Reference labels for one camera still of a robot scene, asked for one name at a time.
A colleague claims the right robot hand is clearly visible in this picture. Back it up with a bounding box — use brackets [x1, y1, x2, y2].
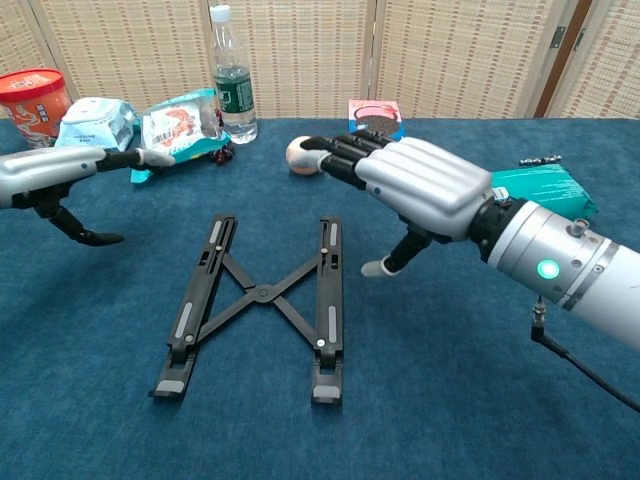
[298, 129, 494, 279]

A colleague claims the clear water bottle green label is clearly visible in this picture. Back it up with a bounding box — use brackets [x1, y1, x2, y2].
[208, 4, 259, 146]

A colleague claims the red instant noodle cup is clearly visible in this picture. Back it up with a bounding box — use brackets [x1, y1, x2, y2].
[0, 68, 73, 150]

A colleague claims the light blue tissue pack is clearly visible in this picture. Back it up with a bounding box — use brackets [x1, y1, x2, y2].
[53, 97, 140, 151]

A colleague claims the peach coloured ball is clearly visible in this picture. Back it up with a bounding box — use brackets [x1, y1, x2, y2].
[285, 135, 326, 177]

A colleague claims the teal white shrimp snack bag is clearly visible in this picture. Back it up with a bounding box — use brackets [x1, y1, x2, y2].
[130, 88, 233, 185]

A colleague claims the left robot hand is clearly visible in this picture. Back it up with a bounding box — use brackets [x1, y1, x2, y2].
[0, 145, 176, 247]

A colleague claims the teal wet wipes pack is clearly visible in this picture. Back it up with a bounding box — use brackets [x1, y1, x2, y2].
[489, 163, 600, 217]

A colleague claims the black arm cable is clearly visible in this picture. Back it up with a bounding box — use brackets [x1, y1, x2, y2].
[529, 294, 640, 409]

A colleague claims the blue cookie box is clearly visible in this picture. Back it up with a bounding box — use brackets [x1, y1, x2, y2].
[348, 99, 406, 141]

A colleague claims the black folding laptop stand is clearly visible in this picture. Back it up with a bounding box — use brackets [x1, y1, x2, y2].
[148, 213, 346, 406]

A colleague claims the bamboo folding screen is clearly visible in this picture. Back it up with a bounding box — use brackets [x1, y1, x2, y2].
[0, 0, 640, 120]

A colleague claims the blue felt table mat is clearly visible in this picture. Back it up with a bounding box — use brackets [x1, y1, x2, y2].
[0, 117, 640, 480]

